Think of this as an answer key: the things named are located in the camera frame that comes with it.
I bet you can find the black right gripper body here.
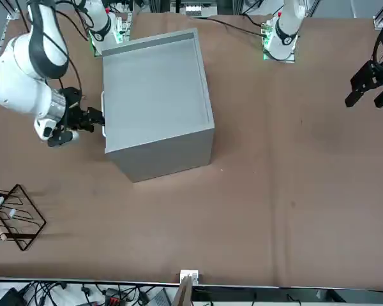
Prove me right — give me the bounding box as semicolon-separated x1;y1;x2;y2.
62;86;91;132

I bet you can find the gray drawer with white handle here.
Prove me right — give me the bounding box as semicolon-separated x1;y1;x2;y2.
100;91;108;138

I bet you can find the gray steel drawer cabinet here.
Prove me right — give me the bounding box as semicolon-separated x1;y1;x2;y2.
101;27;215;183

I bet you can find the red and black device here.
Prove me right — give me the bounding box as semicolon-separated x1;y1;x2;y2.
103;288;130;306

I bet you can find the small white socket box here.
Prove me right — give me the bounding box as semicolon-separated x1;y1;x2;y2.
179;269;199;285

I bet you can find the large black power brick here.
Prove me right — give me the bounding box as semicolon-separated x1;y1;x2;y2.
0;286;24;306

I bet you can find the dark ribbed power adapter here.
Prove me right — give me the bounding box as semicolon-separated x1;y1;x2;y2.
149;288;174;306

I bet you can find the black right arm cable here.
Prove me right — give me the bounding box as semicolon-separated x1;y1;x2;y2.
25;0;95;99

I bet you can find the aluminium profile bracket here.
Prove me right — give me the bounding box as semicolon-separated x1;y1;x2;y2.
372;0;383;30

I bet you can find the slotted aluminium edge rail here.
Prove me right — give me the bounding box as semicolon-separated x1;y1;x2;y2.
0;6;22;61

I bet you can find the black cable across table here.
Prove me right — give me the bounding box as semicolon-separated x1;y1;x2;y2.
191;15;269;36

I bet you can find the aluminium profile post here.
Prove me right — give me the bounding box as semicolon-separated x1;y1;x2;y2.
173;275;193;306

